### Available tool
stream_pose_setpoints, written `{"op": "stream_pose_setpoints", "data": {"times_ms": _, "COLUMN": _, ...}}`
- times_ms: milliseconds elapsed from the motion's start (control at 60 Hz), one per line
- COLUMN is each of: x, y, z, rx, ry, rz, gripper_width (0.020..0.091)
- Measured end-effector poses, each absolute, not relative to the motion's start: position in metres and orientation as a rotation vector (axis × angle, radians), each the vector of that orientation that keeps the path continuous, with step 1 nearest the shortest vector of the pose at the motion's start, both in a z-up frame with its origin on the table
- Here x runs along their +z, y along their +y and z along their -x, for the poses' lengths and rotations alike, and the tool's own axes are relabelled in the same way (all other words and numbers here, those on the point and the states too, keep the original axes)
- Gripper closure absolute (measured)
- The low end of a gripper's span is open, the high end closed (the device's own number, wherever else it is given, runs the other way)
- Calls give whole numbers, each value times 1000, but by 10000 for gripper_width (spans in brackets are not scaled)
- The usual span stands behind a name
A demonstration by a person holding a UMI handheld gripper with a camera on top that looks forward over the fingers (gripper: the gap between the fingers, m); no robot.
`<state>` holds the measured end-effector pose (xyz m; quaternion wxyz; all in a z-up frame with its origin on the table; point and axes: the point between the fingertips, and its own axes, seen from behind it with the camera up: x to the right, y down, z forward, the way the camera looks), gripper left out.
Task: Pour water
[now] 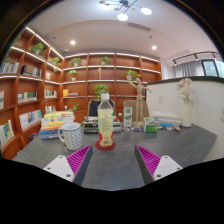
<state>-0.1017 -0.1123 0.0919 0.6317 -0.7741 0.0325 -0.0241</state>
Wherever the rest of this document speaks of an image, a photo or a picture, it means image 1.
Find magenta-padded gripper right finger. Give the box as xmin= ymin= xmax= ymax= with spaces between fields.
xmin=133 ymin=145 xmax=183 ymax=186

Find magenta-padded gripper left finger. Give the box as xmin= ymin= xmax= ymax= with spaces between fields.
xmin=43 ymin=145 xmax=94 ymax=186

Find clear bottle with yellow drink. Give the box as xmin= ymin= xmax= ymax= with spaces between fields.
xmin=96 ymin=92 xmax=115 ymax=148

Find white mug with line pattern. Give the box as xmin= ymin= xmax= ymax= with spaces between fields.
xmin=57 ymin=122 xmax=84 ymax=151

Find blue snack packets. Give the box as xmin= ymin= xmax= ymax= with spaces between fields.
xmin=159 ymin=122 xmax=182 ymax=132

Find stack of colourful books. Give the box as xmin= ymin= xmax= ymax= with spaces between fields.
xmin=38 ymin=110 xmax=76 ymax=140

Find small green and white box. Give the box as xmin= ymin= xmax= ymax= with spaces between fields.
xmin=142 ymin=116 xmax=160 ymax=134

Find flat round red coaster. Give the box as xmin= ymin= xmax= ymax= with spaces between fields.
xmin=95 ymin=139 xmax=116 ymax=151

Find stack of white papers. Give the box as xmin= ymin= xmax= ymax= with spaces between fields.
xmin=152 ymin=110 xmax=183 ymax=127

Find white vase with pale flowers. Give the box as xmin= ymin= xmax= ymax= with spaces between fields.
xmin=175 ymin=77 xmax=195 ymax=129

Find tall green and white carton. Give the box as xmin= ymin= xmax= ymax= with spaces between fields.
xmin=122 ymin=106 xmax=133 ymax=128

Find dark office chair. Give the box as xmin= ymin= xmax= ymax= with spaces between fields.
xmin=87 ymin=99 xmax=117 ymax=118

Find tan board panel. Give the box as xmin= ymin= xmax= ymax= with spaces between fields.
xmin=122 ymin=99 xmax=150 ymax=124

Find wooden artist mannequin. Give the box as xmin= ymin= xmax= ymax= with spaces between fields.
xmin=127 ymin=77 xmax=153 ymax=128

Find orange wooden shelf unit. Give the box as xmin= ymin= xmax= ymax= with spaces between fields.
xmin=0 ymin=26 xmax=163 ymax=160

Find grey curtain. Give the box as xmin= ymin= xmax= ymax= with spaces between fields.
xmin=174 ymin=60 xmax=205 ymax=79

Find window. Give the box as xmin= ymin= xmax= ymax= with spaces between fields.
xmin=200 ymin=59 xmax=224 ymax=78

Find recessed ceiling lights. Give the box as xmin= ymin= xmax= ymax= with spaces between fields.
xmin=69 ymin=39 xmax=158 ymax=51

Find ceiling air vent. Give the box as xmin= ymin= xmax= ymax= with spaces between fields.
xmin=126 ymin=21 xmax=152 ymax=32

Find ceiling lamp with round bulbs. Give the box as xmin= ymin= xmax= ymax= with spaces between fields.
xmin=98 ymin=0 xmax=153 ymax=22

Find black track light rail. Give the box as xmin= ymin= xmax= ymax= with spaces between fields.
xmin=172 ymin=50 xmax=221 ymax=66

